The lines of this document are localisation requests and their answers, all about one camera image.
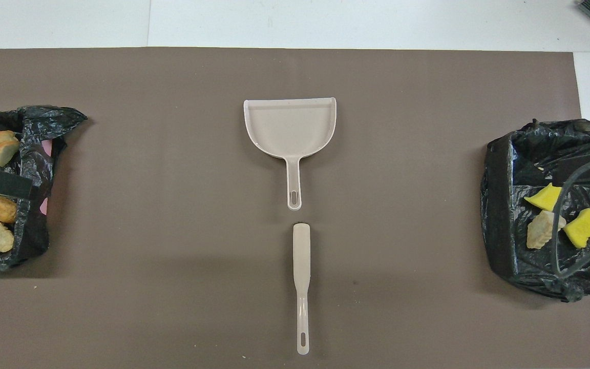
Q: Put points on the brown cork shaped sponge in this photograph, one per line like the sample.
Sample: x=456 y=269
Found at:
x=0 y=209

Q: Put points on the beige plastic dustpan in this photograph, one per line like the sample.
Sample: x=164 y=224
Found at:
x=290 y=125

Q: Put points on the beige hand brush black bristles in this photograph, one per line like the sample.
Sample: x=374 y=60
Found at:
x=301 y=266

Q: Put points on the small green yellow sponge piece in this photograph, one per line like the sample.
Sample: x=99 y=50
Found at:
x=545 y=197

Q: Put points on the black trash bag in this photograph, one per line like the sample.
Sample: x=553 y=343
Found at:
x=34 y=154

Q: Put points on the black bag lined bin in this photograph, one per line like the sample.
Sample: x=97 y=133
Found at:
x=510 y=230

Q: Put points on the pink plastic basket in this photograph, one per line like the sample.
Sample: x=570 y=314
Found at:
x=46 y=148

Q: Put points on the brown table mat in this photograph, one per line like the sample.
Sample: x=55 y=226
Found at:
x=172 y=256

